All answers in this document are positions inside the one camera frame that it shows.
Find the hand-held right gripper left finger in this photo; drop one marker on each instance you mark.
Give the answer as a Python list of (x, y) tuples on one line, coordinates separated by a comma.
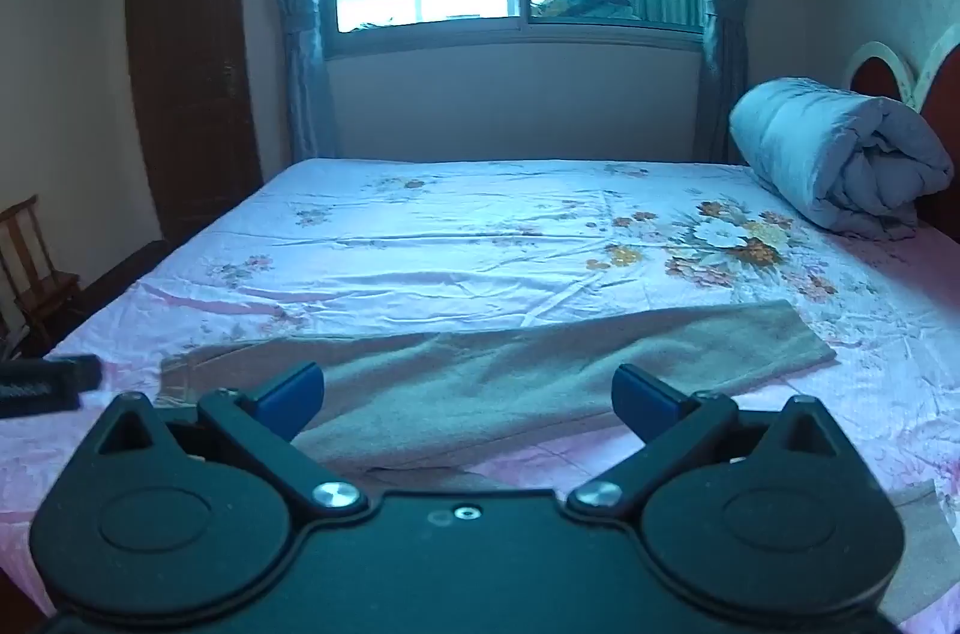
[(289, 395)]

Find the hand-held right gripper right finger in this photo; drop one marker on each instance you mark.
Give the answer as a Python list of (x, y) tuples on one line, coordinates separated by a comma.
[(643, 400)]

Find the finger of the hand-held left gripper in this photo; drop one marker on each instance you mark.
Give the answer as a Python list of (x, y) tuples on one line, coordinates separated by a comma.
[(60, 368)]

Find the grey-brown pants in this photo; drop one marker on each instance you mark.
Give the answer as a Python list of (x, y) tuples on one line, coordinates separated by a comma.
[(487, 371)]

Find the wooden chair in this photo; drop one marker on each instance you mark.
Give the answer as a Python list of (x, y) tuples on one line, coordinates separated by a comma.
[(34, 274)]

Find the bed with floral sheet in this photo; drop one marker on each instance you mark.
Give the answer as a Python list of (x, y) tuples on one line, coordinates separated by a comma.
[(465, 229)]

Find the rolled light blue quilt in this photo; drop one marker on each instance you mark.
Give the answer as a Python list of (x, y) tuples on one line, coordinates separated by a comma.
[(832, 154)]

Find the brown wooden door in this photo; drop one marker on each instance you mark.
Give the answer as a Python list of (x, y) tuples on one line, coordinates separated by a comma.
[(191, 57)]

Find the red-brown headboard with white trim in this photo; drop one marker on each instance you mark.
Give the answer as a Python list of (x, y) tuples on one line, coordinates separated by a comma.
[(941, 102)]

